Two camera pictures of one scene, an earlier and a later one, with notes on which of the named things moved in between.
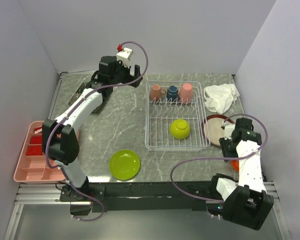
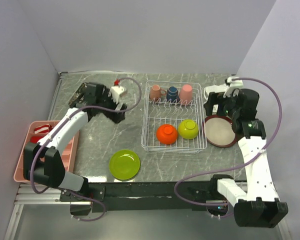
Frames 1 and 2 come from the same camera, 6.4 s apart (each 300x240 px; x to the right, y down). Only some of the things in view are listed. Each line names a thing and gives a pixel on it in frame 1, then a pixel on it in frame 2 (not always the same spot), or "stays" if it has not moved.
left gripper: x=129 y=77 -> x=115 y=116
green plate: x=124 y=164 stays
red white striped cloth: x=38 y=130 stays
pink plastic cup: x=186 y=93 stays
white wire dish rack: x=175 y=116 stays
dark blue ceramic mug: x=172 y=95 stays
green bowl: x=180 y=128 -> x=188 y=129
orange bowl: x=235 y=164 -> x=166 y=133
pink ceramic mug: x=156 y=92 stays
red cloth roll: x=36 y=140 stays
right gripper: x=225 y=152 -> x=216 y=98
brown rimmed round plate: x=212 y=129 stays
